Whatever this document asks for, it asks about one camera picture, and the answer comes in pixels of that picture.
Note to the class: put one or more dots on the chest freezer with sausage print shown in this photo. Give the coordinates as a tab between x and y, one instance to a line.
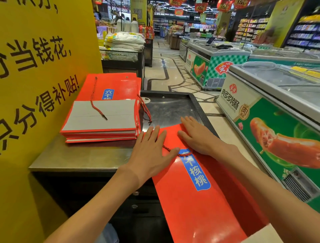
275	120

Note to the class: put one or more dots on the yellow printed pillar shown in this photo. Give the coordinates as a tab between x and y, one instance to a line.
282	22

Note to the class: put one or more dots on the person's right hand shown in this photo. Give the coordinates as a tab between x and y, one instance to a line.
203	139

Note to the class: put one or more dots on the long glass top chest freezer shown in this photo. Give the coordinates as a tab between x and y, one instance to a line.
282	56

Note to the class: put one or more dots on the person's left thumb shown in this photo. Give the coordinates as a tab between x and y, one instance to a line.
172	153

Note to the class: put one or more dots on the person's blue trousers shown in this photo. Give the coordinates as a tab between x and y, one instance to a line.
108	234

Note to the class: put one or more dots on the red paper gift bag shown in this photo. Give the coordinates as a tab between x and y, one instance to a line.
200	200

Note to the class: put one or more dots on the row of white bottles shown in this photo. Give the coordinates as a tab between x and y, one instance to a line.
127	25

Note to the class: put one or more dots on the person's right thumb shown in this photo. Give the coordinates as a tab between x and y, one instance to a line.
184	137

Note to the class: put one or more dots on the person's right forearm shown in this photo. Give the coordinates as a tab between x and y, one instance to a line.
270	195

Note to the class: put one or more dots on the chest freezer with checked print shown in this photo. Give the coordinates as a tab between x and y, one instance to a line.
212	67

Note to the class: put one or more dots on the pile of white sacks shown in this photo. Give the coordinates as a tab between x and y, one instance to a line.
125	41

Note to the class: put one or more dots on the person's left forearm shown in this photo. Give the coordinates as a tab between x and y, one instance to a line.
100	210

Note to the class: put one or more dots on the person's left middle finger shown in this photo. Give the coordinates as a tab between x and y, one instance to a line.
153	135

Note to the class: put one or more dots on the black framed metal plate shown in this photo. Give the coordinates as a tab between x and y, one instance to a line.
167	110

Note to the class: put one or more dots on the stack of red paper bags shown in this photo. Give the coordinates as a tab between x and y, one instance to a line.
105	110

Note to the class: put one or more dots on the black display stand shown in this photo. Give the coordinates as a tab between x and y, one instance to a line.
148	52

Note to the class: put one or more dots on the yellow printed sign board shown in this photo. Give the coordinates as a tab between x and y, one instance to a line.
37	75

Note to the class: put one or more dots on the person's left hand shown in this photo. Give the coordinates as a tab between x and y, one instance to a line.
146	160

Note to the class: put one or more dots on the red hanging banner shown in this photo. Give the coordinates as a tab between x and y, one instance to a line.
175	2
201	7

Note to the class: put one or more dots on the stack of red boxes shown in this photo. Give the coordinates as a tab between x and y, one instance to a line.
147	32

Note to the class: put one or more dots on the dark shelf of packaged goods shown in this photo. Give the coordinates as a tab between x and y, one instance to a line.
305	32

